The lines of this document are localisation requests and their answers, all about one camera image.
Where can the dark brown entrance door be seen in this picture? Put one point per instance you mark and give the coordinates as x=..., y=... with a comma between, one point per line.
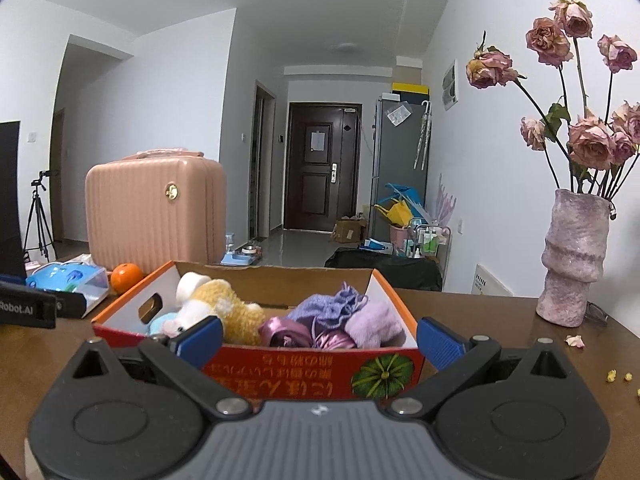
x=322, y=180

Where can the black eyeglasses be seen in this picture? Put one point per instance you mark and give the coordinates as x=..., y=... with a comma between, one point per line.
x=596, y=314

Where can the black paper bag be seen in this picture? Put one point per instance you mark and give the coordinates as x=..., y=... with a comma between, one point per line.
x=11, y=200

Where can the brown cardboard carton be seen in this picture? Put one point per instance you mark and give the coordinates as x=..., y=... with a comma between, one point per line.
x=349, y=230

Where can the lavender towel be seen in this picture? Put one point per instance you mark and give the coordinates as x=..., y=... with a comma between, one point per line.
x=375, y=327

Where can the white folded umbrella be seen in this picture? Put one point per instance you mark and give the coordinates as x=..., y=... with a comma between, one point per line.
x=422, y=135

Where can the scattered yellow crumbs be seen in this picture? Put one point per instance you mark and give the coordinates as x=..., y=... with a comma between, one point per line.
x=611, y=375

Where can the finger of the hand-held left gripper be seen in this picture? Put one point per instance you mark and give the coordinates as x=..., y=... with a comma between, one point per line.
x=72, y=306

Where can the orange fruit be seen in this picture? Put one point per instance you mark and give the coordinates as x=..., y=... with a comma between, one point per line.
x=126, y=278

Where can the orange cardboard box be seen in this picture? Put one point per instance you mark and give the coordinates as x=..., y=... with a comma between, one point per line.
x=310, y=372

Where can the pink ribbed suitcase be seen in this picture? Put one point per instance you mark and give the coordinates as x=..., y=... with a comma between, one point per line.
x=150, y=215

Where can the bunch of dried pink roses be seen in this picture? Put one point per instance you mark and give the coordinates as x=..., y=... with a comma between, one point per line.
x=590, y=137

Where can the white flat panel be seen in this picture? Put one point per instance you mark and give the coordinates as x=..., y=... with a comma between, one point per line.
x=492, y=282

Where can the pink satin scrunchie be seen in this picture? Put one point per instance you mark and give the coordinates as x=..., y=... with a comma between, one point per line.
x=285, y=332

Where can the purple feather decoration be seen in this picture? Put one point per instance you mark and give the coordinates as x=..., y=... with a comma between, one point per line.
x=445, y=205

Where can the interior glass door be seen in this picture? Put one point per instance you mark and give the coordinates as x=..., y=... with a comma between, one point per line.
x=264, y=160

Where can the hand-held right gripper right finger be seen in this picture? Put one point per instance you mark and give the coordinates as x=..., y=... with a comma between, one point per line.
x=439, y=342

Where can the white wall electrical panel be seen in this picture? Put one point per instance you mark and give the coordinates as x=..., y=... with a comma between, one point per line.
x=450, y=85

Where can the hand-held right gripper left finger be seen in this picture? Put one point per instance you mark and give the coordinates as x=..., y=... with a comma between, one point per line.
x=202, y=342

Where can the metal cart with bottles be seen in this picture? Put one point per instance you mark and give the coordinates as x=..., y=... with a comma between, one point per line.
x=430, y=240

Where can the small blue plush toy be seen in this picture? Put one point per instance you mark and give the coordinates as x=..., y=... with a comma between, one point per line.
x=162, y=324

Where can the pink textured vase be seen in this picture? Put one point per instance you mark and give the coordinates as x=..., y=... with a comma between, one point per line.
x=575, y=260

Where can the clear plastic bag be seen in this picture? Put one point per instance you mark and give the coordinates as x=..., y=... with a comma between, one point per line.
x=399, y=114

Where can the yellow plush toy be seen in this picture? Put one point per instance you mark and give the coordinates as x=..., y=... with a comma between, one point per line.
x=235, y=310

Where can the grey refrigerator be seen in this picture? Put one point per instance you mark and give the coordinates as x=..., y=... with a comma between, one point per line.
x=400, y=155

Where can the black camera tripod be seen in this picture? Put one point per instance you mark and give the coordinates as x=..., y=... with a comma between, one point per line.
x=39, y=220

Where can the white paper sheet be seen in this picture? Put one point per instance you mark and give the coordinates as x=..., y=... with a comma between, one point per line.
x=318, y=140

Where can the lavender knit pouch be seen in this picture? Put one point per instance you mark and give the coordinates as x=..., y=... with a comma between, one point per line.
x=330, y=305

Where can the blue pet feeder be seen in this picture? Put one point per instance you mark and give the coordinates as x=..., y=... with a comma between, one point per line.
x=241, y=252

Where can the pink plastic bucket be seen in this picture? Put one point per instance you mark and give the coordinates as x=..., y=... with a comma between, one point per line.
x=398, y=237

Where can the fallen pink petal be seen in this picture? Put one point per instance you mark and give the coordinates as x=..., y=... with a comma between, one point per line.
x=575, y=342

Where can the black cloth cover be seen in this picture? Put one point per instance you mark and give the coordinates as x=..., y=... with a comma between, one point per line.
x=400, y=272

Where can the blue tissue pack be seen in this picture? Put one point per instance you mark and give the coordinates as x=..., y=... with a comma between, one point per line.
x=70, y=280

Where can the yellow and black box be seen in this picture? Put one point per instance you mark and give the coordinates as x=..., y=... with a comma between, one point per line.
x=411, y=91

